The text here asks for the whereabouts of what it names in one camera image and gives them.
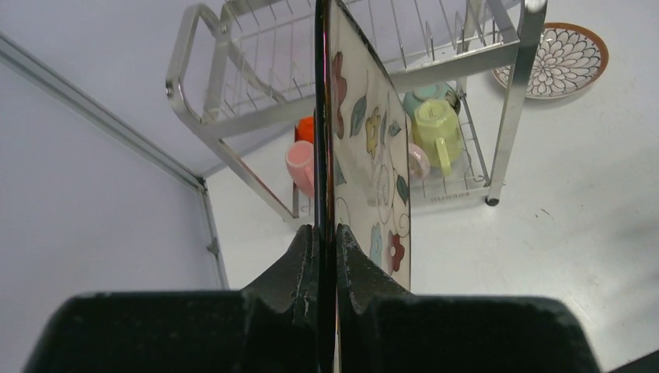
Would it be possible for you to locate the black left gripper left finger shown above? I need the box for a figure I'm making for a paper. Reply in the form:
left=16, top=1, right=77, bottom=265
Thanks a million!
left=25, top=225, right=319, bottom=372

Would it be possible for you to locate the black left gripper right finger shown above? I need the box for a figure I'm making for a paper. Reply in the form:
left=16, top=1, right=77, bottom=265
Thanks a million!
left=336, top=225, right=600, bottom=372

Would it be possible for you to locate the square flower pattern plate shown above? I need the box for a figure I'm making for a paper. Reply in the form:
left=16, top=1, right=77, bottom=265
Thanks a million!
left=314, top=1, right=411, bottom=372

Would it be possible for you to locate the translucent pink glass mug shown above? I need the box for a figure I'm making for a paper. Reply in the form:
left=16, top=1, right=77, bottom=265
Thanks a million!
left=408, top=143, right=431, bottom=180

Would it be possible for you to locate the pink ceramic mug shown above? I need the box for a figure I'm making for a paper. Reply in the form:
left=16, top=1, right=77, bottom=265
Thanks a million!
left=285, top=141, right=315, bottom=198

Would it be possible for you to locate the orange plastic bowl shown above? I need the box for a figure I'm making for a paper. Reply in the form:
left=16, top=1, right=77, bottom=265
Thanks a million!
left=295, top=116, right=315, bottom=144

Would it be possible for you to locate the pale yellow ceramic mug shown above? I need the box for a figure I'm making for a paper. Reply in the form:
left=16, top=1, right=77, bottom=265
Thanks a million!
left=413, top=99, right=463, bottom=176

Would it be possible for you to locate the mint green ceramic bowl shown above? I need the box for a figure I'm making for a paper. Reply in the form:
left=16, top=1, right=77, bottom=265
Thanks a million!
left=403, top=82, right=461, bottom=119

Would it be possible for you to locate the stainless steel dish rack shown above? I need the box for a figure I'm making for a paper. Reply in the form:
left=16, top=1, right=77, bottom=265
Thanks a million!
left=166, top=1, right=547, bottom=226

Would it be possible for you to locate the round floral pattern plate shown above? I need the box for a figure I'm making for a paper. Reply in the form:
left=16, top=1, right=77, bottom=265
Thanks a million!
left=491, top=22, right=610, bottom=100

